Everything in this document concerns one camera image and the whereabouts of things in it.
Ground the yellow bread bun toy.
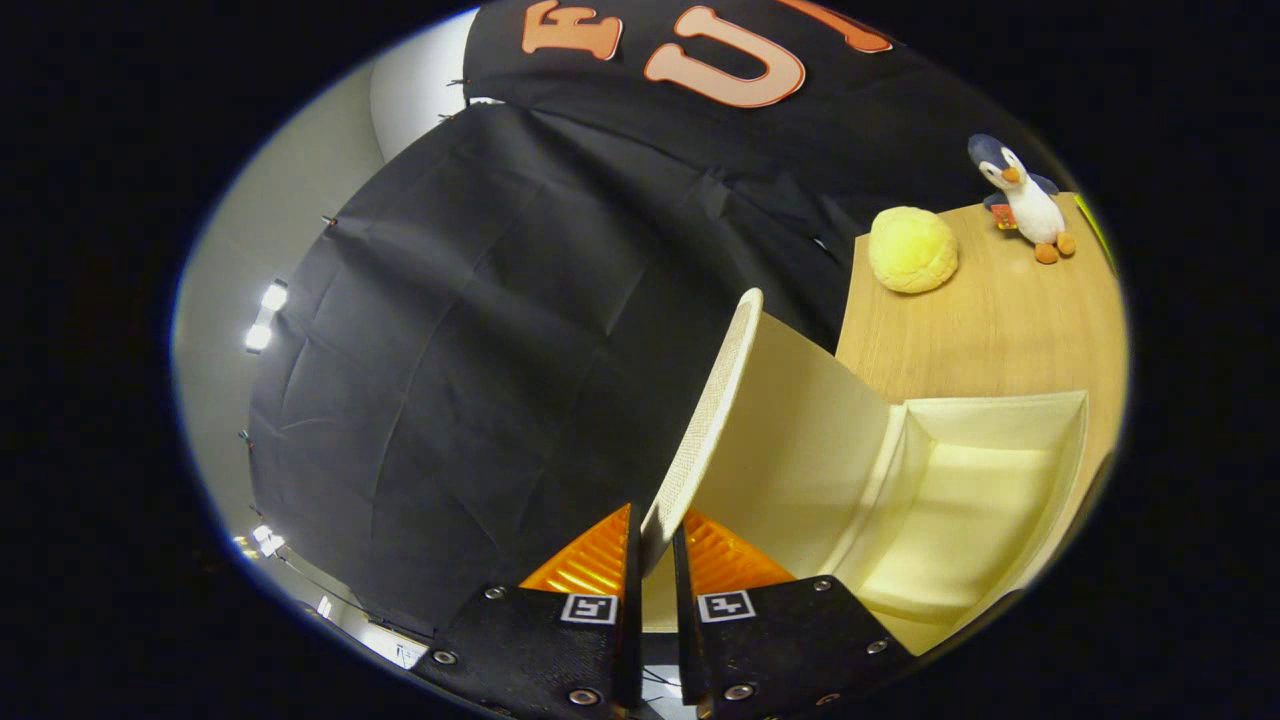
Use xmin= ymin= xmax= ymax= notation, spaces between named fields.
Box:
xmin=867 ymin=206 xmax=959 ymax=295

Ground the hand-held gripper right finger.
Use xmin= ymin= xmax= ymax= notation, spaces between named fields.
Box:
xmin=672 ymin=508 xmax=916 ymax=720

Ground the penguin plush toy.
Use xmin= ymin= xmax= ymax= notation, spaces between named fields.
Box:
xmin=966 ymin=133 xmax=1078 ymax=266

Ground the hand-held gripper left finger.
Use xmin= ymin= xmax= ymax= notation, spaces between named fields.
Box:
xmin=410 ymin=503 xmax=643 ymax=717

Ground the black backdrop cloth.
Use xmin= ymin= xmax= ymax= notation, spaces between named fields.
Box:
xmin=245 ymin=0 xmax=1081 ymax=641

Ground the fluorescent tube light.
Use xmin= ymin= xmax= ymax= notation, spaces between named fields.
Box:
xmin=245 ymin=280 xmax=291 ymax=353

